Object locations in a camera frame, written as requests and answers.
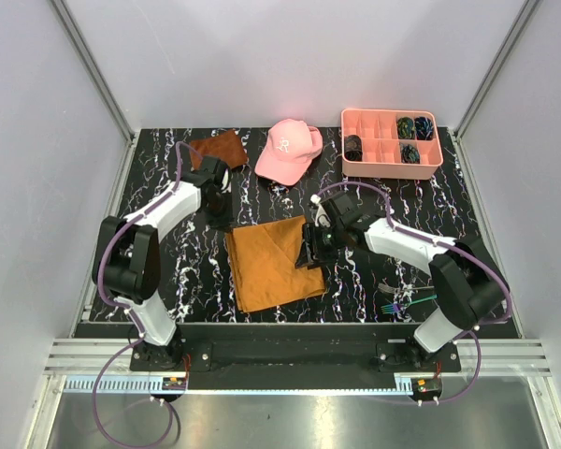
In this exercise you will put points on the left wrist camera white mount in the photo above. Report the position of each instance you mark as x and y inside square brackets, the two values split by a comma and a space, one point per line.
[225, 182]

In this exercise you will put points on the teal patterned rolled sock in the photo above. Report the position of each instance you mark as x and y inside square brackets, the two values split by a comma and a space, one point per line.
[409, 154]

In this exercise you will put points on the orange cloth napkin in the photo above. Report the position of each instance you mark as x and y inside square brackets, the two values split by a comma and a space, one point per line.
[262, 261]

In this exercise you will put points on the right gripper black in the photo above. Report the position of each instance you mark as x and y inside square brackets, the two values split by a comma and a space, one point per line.
[307, 257]

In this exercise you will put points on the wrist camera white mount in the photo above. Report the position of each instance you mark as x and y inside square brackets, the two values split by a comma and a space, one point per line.
[225, 182]
[320, 218]

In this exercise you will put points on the dark rolled sock left compartment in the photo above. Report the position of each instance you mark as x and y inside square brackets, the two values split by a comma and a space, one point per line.
[353, 148]

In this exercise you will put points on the iridescent rainbow fork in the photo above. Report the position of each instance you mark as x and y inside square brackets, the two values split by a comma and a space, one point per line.
[396, 308]

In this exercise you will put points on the pink divided organizer tray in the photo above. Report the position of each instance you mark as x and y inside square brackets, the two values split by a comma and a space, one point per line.
[381, 152]

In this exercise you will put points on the green patterned rolled sock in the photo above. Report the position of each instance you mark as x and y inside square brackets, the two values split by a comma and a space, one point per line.
[405, 128]

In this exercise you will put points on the silver fork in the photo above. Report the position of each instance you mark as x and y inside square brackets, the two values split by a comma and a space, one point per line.
[392, 290]

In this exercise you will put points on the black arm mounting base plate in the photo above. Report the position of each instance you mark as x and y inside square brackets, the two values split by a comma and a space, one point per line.
[286, 357]

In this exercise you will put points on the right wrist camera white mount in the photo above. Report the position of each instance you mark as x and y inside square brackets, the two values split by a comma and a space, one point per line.
[320, 218]

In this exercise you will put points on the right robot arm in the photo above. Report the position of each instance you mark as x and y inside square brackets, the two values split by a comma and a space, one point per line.
[466, 281]

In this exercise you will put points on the brown folded cloth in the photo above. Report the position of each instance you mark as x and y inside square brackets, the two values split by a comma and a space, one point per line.
[227, 146]

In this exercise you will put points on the blue patterned rolled sock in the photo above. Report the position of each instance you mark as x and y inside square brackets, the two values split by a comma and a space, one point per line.
[424, 128]

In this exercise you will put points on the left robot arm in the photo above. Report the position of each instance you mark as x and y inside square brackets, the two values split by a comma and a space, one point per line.
[127, 261]

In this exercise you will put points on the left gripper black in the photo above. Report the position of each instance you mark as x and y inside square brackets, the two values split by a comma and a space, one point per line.
[224, 222]

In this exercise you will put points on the pink baseball cap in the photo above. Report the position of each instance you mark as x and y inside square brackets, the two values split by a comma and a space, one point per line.
[291, 146]

